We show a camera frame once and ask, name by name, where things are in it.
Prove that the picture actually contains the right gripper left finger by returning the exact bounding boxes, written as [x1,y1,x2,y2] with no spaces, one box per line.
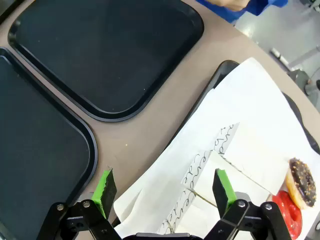
[37,168,121,240]

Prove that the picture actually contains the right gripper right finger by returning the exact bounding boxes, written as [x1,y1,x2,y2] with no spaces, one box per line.
[203,168,293,240]

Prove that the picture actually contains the white script-printed paper box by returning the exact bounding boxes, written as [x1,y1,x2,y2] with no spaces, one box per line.
[156,189,219,236]
[180,149,272,209]

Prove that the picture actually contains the red glazed donut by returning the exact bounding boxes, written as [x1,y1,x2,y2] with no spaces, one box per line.
[271,189,303,240]

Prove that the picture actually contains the person's left hand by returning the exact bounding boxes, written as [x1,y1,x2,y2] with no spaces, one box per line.
[207,0,249,12]

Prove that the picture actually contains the black plastic tray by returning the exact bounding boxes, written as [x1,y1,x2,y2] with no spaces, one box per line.
[0,47,98,240]
[164,59,320,155]
[7,0,205,123]

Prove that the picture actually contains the white paper sheet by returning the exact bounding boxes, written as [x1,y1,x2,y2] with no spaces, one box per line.
[113,57,320,240]

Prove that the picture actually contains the grey metal leg base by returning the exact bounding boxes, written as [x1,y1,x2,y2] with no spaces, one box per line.
[287,69,320,96]

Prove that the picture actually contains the person in blue shirt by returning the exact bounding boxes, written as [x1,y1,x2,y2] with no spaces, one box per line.
[196,0,270,25]

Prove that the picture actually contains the white floor bracket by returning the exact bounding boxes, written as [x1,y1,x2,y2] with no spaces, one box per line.
[269,47,292,67]

